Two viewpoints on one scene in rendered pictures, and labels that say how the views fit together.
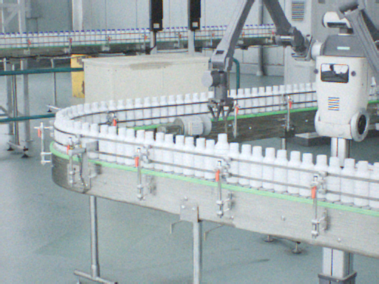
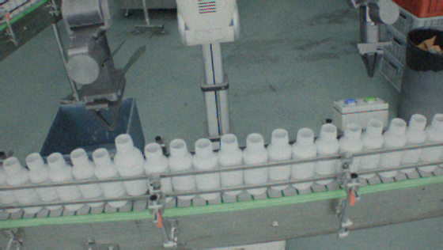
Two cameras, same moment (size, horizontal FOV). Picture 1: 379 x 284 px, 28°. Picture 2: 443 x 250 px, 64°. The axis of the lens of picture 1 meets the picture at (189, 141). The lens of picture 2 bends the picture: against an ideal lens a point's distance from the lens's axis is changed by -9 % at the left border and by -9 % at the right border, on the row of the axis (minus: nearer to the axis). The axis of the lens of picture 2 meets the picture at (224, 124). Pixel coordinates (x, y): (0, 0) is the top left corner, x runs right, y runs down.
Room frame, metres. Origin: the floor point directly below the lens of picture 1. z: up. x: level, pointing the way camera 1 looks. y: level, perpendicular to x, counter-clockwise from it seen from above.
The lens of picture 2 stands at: (2.55, 0.12, 1.74)
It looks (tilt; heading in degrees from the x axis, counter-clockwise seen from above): 38 degrees down; 320
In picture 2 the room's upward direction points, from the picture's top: 5 degrees counter-clockwise
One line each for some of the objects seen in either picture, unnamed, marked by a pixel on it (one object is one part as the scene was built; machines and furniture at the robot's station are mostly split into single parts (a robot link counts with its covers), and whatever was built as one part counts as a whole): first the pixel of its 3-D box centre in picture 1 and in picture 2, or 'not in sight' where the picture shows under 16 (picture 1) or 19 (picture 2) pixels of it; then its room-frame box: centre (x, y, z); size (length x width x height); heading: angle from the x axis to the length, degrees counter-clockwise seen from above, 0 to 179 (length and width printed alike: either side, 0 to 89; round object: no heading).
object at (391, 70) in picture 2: not in sight; (420, 66); (3.47, -2.92, 0.11); 0.61 x 0.41 x 0.22; 57
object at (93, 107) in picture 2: (217, 110); (107, 107); (3.19, -0.12, 1.30); 0.07 x 0.07 x 0.09; 51
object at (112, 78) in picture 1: (146, 117); not in sight; (7.57, 0.43, 0.59); 1.10 x 0.62 x 1.18; 123
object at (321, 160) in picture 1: (321, 176); (325, 154); (2.91, -0.51, 1.08); 0.06 x 0.06 x 0.17
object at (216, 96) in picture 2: not in sight; (217, 119); (3.58, -0.72, 0.74); 0.11 x 0.11 x 0.40; 51
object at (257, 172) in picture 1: (257, 166); (206, 169); (3.09, -0.28, 1.08); 0.06 x 0.06 x 0.17
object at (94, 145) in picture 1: (84, 168); not in sight; (3.63, 0.51, 0.96); 0.23 x 0.10 x 0.27; 141
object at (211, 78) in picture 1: (215, 72); (87, 39); (3.17, -0.11, 1.47); 0.12 x 0.09 x 0.12; 141
